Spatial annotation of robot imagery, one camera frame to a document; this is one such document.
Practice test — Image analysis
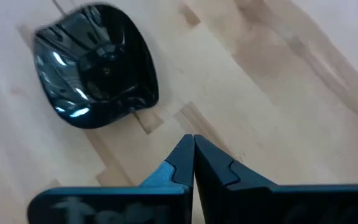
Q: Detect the black rounded hexagonal mini plate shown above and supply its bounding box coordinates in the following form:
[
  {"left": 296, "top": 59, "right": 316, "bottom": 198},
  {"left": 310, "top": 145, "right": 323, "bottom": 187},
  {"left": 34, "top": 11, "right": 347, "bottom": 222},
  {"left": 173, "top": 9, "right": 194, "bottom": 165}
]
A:
[{"left": 32, "top": 2, "right": 160, "bottom": 130}]

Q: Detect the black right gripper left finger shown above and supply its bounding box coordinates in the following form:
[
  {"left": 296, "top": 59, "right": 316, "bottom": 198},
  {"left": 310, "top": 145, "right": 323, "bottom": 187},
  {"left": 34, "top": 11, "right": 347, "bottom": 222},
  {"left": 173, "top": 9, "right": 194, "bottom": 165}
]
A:
[{"left": 26, "top": 133, "right": 196, "bottom": 224}]

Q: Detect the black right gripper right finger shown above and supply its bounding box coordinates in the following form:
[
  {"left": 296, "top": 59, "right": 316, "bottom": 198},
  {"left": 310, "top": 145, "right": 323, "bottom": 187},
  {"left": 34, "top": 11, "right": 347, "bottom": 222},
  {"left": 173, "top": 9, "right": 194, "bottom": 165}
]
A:
[{"left": 193, "top": 133, "right": 358, "bottom": 224}]

